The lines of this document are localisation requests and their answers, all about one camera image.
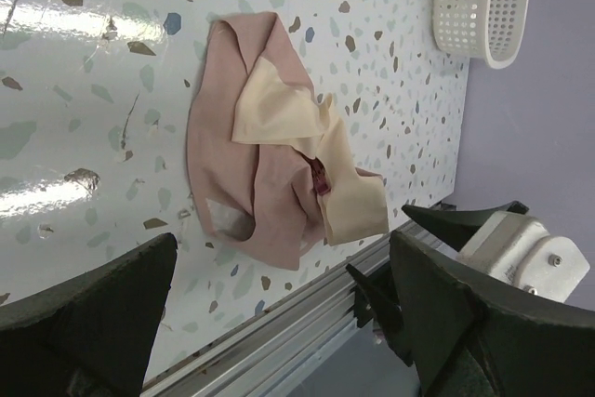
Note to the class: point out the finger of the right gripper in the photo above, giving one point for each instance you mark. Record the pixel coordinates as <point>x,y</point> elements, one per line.
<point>376,299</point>
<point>455,227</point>

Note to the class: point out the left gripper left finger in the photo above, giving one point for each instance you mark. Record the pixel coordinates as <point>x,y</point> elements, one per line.
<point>91,335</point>

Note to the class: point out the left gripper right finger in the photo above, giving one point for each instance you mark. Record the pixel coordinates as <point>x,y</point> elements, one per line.
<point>469,334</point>

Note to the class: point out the pink beige underwear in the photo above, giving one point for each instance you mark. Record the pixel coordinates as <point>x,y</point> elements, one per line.
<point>252,127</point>

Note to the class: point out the purple clothespin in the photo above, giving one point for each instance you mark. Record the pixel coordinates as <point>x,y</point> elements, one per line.
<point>320,182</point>

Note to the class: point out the white plastic basket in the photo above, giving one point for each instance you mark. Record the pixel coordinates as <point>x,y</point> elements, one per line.
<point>488,30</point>

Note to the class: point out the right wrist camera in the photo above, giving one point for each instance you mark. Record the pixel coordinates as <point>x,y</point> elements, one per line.
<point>519,251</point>

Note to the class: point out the aluminium rail frame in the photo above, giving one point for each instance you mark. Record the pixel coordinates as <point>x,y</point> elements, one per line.
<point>290,337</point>

